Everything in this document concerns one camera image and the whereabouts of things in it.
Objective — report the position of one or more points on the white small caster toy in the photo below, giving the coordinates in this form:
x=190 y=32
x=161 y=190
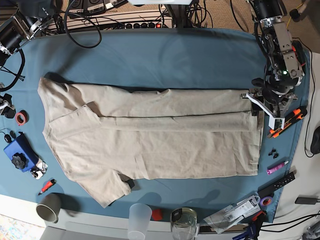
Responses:
x=39 y=170

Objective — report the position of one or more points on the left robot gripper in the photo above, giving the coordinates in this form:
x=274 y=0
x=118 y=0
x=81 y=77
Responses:
x=275 y=97

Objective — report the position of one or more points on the black perforated bar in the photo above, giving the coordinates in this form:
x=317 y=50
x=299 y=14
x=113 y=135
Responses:
x=274 y=185

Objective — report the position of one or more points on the purple glue tube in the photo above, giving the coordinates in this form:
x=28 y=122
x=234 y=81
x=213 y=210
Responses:
x=277 y=167

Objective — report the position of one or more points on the red small block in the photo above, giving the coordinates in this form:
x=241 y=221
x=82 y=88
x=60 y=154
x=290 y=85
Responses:
x=157 y=214

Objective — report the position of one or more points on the packaged item in plastic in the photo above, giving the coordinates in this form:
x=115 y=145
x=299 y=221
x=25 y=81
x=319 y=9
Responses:
x=232 y=215

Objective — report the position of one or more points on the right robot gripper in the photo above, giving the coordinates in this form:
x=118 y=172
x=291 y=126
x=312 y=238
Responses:
x=7 y=109

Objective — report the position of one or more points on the small black clips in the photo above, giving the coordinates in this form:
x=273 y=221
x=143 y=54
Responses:
x=273 y=153

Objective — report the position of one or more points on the power strip with red switch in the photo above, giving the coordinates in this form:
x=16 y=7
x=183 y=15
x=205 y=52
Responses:
x=145 y=25

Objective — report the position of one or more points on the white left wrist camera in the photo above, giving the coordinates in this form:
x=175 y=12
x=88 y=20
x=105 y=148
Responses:
x=267 y=110

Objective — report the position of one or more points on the purple tape roll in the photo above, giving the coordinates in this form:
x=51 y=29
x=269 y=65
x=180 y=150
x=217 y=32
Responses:
x=266 y=201

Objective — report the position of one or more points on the orange tape roll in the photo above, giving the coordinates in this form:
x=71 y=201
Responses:
x=21 y=117

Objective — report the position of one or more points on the translucent plastic cup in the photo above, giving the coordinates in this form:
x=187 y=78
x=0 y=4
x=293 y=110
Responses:
x=138 y=221

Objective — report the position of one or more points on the blue table cloth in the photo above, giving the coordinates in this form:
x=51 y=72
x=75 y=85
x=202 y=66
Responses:
x=142 y=60

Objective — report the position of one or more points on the blue box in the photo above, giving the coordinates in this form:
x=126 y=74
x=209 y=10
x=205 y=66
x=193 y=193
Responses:
x=21 y=145

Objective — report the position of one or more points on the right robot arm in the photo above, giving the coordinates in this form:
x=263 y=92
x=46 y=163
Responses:
x=29 y=18

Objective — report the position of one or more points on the black knob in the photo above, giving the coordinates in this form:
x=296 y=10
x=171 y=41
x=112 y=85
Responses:
x=19 y=161

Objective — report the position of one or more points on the red black small tool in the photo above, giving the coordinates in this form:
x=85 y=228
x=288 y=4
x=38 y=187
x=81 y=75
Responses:
x=47 y=186

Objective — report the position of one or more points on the orange black utility knife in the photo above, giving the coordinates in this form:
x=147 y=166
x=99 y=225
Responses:
x=291 y=119

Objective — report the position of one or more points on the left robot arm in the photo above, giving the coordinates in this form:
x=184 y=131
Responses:
x=285 y=61

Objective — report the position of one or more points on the grey mug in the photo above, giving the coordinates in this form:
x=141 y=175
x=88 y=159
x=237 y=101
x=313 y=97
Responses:
x=49 y=208

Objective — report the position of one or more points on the blue orange bar clamp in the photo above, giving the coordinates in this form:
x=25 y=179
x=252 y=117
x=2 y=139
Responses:
x=253 y=230

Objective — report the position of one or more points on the black zip ties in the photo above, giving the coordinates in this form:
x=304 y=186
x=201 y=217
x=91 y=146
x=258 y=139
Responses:
x=6 y=70

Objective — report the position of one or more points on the beige T-shirt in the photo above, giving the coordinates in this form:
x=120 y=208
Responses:
x=102 y=136

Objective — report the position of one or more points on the glass jar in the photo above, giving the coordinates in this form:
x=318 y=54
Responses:
x=183 y=223

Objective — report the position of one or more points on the orange black clamp tool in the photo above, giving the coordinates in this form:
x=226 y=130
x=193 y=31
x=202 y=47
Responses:
x=299 y=52

